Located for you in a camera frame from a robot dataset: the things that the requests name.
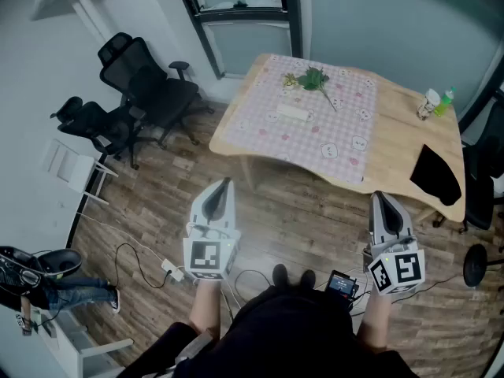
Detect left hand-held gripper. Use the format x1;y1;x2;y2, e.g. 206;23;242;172
183;177;242;282

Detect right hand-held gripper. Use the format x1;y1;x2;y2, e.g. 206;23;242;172
361;190;426;297

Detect person's left forearm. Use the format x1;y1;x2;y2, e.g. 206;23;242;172
188;280;224;335

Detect person's right forearm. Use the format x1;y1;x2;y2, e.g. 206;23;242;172
356;292;395;350

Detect wooden table leg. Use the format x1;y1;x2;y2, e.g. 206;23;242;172
413;206;439;224
239;156;261;193

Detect black cloth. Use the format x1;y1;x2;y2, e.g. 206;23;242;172
409;143;463;207

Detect white power strip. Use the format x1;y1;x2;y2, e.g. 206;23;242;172
161;258;186;283

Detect black round stool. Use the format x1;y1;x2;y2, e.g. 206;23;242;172
462;243;504;288

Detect pink checked tablecloth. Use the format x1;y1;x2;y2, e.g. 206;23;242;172
222;54;379;186

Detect patterned white-lidded cup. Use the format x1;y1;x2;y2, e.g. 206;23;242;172
417;88;441;121

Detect green drink bottle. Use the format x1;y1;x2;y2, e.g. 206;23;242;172
433;86;458;118

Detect tall black mesh office chair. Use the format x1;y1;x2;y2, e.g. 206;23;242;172
97;31;216;150

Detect low black office chair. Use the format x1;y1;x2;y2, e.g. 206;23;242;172
50;96;147;171

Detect person's black clothing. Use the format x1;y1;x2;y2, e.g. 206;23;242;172
117;284;419;378

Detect black rounded seat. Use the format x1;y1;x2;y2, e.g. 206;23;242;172
38;248;83;280

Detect green artificial leaf sprig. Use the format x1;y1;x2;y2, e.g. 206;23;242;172
296;65;339;113

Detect white low shelf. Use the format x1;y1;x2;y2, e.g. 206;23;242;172
37;308;135;378

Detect black looped cable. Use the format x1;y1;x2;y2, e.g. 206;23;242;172
234;269;277;303

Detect black recorder with screen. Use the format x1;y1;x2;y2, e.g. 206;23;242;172
324;269;360;302

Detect black floor cable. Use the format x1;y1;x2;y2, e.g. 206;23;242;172
113;243;171;290

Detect white floor cable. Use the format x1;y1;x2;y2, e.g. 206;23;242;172
77;212;167;264

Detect black metal door frame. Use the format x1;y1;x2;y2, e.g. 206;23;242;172
172;0;305;80

